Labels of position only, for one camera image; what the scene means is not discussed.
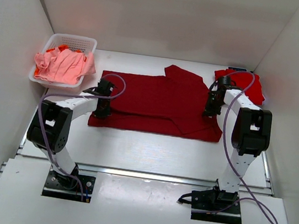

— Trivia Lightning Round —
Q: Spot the dark red t-shirt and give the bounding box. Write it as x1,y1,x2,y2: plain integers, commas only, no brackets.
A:
88,65,222,143

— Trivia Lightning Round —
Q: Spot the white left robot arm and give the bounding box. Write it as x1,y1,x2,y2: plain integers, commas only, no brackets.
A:
26,79,115,191

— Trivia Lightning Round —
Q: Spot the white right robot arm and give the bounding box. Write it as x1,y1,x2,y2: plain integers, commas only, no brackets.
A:
203,76,272,205

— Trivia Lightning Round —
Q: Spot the bright red folded t-shirt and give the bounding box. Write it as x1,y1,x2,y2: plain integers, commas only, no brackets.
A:
210,67,269,106

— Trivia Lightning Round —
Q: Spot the pink crumpled t-shirt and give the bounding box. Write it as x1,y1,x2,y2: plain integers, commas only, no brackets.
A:
31,44,99,89

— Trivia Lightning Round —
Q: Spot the white perforated plastic basket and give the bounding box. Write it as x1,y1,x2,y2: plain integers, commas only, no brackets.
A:
29,33,97,91

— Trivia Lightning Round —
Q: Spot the orange t-shirt in basket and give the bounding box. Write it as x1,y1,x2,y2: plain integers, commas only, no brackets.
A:
33,41,83,85

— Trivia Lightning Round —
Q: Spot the dark blue object at wall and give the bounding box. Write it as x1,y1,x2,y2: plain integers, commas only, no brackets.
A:
228,66,247,72

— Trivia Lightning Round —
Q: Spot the aluminium table edge rail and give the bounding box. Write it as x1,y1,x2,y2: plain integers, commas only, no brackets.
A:
261,151,271,189

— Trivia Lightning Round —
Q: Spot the aluminium front rail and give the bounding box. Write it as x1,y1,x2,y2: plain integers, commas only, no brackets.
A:
16,154,273,196

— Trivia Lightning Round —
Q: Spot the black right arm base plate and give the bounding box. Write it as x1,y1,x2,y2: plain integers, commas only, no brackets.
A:
177,190,242,224

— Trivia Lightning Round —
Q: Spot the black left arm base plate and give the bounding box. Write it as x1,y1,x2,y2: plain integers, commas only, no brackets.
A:
42,169,96,204

